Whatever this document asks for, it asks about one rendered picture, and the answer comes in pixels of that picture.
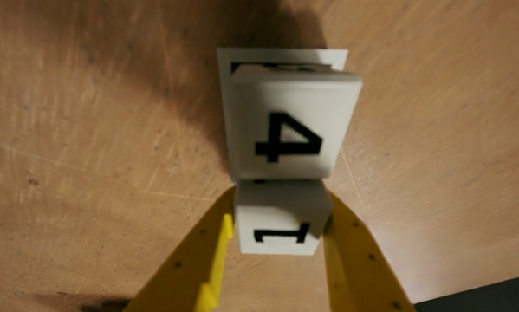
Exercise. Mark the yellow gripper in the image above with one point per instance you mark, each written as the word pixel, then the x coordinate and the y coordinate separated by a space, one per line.
pixel 359 277

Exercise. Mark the white cube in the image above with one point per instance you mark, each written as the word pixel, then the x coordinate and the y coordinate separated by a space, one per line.
pixel 281 216
pixel 288 120

